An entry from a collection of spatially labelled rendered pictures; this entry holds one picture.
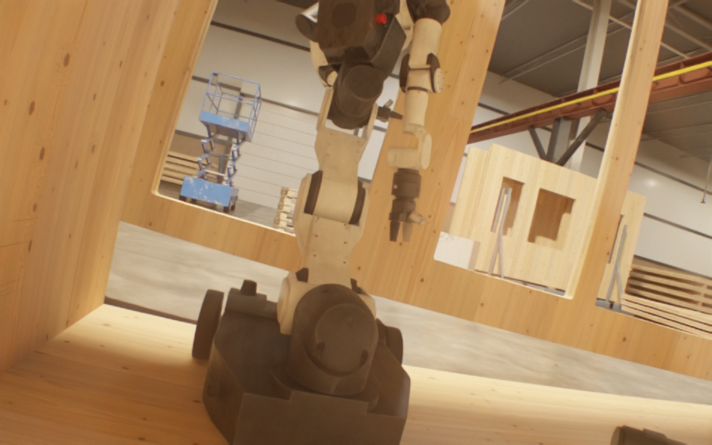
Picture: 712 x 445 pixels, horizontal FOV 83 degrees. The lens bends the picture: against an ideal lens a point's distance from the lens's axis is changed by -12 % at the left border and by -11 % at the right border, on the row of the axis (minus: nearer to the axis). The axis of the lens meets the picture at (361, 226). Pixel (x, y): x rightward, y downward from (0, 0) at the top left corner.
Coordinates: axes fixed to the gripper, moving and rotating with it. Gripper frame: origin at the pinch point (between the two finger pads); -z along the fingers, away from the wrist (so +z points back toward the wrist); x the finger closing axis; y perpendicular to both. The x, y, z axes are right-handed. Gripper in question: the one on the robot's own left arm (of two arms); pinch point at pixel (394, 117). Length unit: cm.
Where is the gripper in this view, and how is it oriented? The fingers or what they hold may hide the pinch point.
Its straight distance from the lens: 219.7
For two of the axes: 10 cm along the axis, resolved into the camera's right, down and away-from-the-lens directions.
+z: -9.6, -2.8, -1.0
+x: 0.9, 0.4, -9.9
